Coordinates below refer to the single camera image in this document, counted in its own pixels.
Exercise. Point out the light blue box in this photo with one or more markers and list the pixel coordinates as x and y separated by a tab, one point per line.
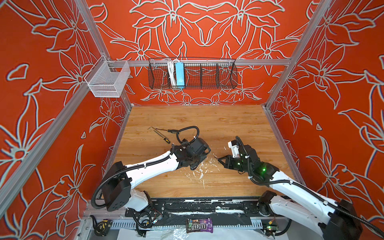
180	75

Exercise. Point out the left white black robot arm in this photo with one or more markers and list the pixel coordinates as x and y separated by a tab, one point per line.
117	188

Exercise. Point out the large black yellow screwdriver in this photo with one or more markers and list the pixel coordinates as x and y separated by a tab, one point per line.
169	131

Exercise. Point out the small black yellow screwdriver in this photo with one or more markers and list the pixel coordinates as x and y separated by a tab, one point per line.
164	138

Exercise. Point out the m&m candy bag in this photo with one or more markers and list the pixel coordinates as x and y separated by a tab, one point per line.
199	225

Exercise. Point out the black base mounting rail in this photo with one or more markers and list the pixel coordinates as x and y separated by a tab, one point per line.
247	206

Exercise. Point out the metal hex key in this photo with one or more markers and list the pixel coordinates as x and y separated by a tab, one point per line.
153	129

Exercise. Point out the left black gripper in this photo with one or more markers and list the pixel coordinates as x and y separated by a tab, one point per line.
204	155

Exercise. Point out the white mesh wall basket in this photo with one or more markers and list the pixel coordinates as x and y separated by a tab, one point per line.
107	79

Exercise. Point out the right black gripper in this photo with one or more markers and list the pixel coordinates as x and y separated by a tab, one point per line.
228	161

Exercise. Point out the black wire wall basket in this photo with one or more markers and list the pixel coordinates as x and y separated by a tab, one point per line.
200	73

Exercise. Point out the small electronics board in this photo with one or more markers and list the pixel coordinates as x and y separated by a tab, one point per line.
270	228

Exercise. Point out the yellow black tape measure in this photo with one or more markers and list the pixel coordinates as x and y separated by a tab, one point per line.
101	229

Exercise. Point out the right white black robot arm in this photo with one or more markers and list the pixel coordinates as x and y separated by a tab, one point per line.
330	219

